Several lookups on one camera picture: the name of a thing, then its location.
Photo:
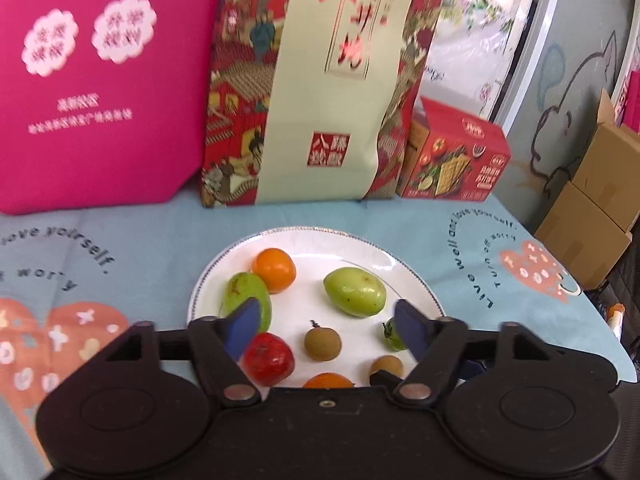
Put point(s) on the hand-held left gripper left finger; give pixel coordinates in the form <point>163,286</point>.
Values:
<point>245,322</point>

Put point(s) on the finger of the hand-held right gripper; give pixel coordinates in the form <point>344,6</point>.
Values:
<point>470,370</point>
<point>384,378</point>

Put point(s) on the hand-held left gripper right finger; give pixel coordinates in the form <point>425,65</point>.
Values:
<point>412,330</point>

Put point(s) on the brown longan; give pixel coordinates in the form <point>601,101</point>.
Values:
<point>322,342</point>
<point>386,364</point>

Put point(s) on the small green tomato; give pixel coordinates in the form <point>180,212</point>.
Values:
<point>392,335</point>

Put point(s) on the green mango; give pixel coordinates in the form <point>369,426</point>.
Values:
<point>355,291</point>
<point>242,292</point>

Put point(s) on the small red apple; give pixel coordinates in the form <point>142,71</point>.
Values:
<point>267,357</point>

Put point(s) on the orange mandarin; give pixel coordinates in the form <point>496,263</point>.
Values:
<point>273,270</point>
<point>327,381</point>

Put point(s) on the white plate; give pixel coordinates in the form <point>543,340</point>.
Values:
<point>350,255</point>

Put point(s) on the teal printed tablecloth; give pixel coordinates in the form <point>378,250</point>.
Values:
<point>150,250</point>

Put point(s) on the white orange bottle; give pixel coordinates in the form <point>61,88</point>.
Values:
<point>616,320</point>

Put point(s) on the red cracker box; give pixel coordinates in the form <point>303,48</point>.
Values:
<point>450,160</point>

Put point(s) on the brown cardboard box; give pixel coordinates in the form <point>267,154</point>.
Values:
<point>582,235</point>
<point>612,160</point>

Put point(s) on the red patterned gift bag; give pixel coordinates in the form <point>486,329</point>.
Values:
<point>235,110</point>

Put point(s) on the pink tote bag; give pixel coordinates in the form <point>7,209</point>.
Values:
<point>100,135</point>

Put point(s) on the white floral bag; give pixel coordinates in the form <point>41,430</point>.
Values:
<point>465,35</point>

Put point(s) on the pink box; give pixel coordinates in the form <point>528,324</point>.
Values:
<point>631,97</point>

